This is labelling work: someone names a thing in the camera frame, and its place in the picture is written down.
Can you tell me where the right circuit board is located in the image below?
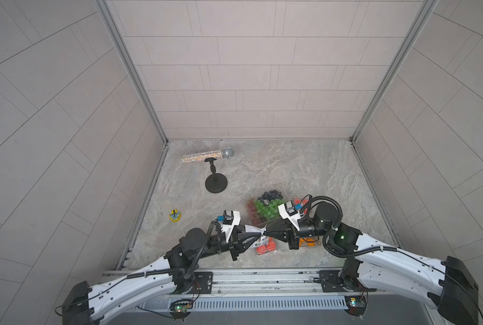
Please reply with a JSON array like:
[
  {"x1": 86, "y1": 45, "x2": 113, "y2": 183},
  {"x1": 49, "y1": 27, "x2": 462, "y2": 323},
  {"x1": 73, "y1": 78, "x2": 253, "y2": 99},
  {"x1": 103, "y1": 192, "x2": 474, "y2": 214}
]
[{"x1": 344, "y1": 296, "x2": 367, "y2": 317}]

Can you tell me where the clear orange fruit box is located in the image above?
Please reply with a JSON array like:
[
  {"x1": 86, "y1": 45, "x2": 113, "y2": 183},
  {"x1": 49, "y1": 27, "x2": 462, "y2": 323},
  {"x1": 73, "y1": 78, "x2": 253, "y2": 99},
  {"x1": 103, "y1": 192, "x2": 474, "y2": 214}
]
[{"x1": 299, "y1": 238, "x2": 319, "y2": 248}]

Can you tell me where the clear grape box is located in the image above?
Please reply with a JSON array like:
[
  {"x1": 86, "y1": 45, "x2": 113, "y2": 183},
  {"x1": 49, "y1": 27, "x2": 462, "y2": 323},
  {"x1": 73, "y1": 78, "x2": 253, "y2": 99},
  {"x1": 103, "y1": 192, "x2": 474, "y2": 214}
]
[{"x1": 245, "y1": 189, "x2": 285, "y2": 226}]

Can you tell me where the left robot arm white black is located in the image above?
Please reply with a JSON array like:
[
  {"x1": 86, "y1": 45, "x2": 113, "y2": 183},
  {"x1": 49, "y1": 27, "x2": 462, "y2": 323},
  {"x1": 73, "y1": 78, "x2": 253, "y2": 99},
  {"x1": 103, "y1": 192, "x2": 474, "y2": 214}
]
[{"x1": 55, "y1": 221, "x2": 265, "y2": 324}]

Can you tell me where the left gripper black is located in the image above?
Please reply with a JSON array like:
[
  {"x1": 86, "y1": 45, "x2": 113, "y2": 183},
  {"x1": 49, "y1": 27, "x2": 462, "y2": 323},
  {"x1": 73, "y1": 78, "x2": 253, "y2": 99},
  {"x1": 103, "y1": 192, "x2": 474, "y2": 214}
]
[{"x1": 193, "y1": 226, "x2": 259, "y2": 264}]

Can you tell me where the white sticker sheet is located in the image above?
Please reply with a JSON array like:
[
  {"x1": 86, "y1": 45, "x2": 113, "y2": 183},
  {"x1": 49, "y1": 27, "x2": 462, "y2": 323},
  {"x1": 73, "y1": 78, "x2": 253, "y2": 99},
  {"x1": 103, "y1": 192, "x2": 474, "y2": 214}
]
[{"x1": 244, "y1": 225, "x2": 269, "y2": 248}]

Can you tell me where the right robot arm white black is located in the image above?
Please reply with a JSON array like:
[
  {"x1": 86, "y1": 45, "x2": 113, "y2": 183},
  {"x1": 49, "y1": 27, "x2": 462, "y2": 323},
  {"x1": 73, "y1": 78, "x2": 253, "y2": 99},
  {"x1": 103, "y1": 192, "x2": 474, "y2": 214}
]
[{"x1": 264, "y1": 196, "x2": 483, "y2": 324}]

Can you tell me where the yellow round toy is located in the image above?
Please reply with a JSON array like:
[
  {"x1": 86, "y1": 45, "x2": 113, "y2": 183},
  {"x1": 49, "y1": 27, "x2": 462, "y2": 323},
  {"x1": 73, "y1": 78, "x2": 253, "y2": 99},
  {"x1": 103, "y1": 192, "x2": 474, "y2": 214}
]
[{"x1": 168, "y1": 209, "x2": 181, "y2": 222}]

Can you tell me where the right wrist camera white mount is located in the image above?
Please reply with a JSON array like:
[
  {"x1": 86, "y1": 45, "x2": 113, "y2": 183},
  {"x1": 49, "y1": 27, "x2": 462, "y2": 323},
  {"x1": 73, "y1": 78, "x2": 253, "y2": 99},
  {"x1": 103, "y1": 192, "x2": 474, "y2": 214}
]
[{"x1": 278, "y1": 201, "x2": 302, "y2": 231}]

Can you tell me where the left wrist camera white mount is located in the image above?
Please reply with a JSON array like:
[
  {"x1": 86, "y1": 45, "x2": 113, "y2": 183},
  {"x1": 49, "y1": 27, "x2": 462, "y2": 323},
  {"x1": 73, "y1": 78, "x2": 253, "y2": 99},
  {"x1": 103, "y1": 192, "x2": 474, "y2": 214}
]
[{"x1": 217, "y1": 211, "x2": 241, "y2": 242}]

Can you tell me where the clear red fruit box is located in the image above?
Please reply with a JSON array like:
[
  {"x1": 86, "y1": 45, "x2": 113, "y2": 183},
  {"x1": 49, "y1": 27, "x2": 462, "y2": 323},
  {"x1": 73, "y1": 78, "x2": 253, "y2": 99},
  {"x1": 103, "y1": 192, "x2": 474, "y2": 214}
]
[{"x1": 256, "y1": 238, "x2": 277, "y2": 256}]

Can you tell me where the glitter microphone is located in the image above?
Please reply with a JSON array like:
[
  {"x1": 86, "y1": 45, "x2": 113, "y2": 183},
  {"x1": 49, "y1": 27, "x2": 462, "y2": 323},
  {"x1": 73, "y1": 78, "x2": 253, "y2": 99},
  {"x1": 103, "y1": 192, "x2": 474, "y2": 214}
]
[{"x1": 182, "y1": 147, "x2": 235, "y2": 164}]

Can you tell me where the black microphone stand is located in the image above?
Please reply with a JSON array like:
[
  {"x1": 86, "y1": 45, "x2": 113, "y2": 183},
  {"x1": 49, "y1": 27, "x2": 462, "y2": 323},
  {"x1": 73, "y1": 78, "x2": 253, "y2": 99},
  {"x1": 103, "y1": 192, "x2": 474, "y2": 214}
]
[{"x1": 205, "y1": 157, "x2": 228, "y2": 194}]

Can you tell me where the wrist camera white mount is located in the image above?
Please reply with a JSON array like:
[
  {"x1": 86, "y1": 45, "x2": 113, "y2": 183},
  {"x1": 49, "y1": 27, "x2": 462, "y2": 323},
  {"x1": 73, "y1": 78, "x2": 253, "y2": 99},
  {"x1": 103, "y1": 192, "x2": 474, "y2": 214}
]
[
  {"x1": 217, "y1": 211, "x2": 241, "y2": 242},
  {"x1": 278, "y1": 201, "x2": 302, "y2": 231}
]

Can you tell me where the circuit board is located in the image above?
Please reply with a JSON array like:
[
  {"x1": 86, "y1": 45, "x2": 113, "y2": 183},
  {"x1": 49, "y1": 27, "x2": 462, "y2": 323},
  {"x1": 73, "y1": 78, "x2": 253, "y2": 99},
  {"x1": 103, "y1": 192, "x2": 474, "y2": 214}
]
[
  {"x1": 344, "y1": 296, "x2": 367, "y2": 317},
  {"x1": 169, "y1": 299, "x2": 193, "y2": 320}
]

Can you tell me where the left circuit board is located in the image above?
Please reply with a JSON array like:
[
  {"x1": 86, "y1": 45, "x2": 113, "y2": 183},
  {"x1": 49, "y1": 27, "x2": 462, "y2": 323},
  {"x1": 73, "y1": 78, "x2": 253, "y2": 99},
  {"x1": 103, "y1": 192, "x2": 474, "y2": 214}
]
[{"x1": 169, "y1": 299, "x2": 193, "y2": 320}]

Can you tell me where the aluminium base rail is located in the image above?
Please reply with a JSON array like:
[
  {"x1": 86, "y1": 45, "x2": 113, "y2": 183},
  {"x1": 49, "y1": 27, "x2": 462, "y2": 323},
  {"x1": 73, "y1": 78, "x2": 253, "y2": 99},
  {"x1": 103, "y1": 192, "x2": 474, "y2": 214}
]
[{"x1": 98, "y1": 265, "x2": 429, "y2": 314}]

